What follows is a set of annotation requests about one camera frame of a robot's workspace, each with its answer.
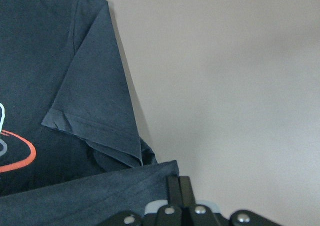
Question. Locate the black printed t-shirt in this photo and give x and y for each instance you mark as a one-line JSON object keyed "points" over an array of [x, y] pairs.
{"points": [[70, 152]]}

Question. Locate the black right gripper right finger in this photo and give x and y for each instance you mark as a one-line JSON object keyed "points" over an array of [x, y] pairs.
{"points": [[186, 191]]}

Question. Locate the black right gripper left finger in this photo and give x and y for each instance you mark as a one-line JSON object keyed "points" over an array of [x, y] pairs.
{"points": [[174, 193]]}

